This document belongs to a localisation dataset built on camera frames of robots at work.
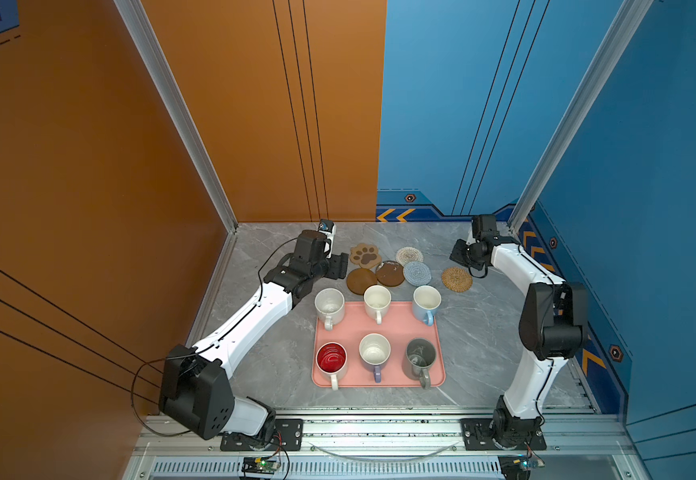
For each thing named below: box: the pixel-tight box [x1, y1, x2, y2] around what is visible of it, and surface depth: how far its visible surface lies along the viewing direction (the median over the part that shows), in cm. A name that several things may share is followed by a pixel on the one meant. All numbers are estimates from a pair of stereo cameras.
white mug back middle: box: [363, 284, 391, 325], surface depth 91 cm
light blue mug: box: [412, 285, 442, 327], surface depth 91 cm
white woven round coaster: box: [396, 246, 424, 267], surface depth 111 cm
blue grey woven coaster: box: [403, 261, 432, 287], surface depth 107 cm
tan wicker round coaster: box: [441, 266, 473, 293], surface depth 105 cm
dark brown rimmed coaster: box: [376, 260, 405, 287], surface depth 105 cm
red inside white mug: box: [315, 341, 348, 391], surface depth 81 cm
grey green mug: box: [402, 338, 437, 390], surface depth 78 cm
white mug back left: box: [314, 287, 345, 331], surface depth 90 cm
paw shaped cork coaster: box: [349, 243, 382, 269], surface depth 111 cm
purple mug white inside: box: [358, 333, 391, 383], surface depth 82 cm
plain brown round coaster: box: [346, 268, 377, 295], surface depth 105 cm
